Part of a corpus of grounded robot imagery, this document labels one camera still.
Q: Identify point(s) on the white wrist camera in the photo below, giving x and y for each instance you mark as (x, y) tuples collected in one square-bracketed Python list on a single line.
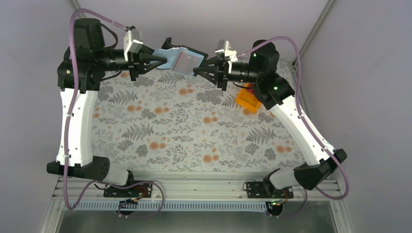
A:
[(224, 51), (132, 42)]

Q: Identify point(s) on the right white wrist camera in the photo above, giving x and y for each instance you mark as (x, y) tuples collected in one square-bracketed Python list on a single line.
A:
[(224, 51)]

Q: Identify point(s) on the black card holder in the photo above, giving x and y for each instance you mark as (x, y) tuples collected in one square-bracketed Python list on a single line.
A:
[(171, 51)]

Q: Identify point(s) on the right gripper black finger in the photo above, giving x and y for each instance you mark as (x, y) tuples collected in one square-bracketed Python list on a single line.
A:
[(210, 65), (211, 77)]

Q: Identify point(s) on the aluminium rail frame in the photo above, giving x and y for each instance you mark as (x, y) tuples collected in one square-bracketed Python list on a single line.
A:
[(202, 186)]

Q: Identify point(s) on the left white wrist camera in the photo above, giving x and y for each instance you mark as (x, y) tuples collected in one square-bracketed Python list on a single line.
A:
[(132, 42)]

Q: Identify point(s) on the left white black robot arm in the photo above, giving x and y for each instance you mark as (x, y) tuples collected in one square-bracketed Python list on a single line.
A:
[(85, 64)]

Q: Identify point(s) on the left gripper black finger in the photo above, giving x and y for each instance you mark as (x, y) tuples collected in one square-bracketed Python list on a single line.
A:
[(145, 67), (148, 57)]

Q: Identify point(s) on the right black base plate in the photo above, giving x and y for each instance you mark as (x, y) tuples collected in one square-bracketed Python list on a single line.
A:
[(265, 190)]

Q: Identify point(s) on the orange plastic bin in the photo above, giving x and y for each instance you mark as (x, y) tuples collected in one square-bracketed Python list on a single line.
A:
[(247, 99)]

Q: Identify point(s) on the floral table mat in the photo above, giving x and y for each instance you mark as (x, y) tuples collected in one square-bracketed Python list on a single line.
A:
[(164, 121)]

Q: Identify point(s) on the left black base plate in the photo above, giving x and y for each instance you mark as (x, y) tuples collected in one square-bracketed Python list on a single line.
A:
[(139, 191)]

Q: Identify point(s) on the grey slotted cable duct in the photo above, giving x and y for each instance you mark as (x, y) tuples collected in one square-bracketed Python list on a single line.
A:
[(151, 206)]

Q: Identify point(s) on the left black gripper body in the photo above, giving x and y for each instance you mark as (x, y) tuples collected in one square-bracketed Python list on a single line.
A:
[(133, 63)]

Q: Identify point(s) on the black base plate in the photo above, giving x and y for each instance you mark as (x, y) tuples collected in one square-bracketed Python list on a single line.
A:
[(265, 190), (139, 191)]

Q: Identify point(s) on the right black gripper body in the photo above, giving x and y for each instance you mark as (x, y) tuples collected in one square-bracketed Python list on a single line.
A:
[(222, 75)]

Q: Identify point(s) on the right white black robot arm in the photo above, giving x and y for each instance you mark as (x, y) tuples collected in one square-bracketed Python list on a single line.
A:
[(321, 159)]

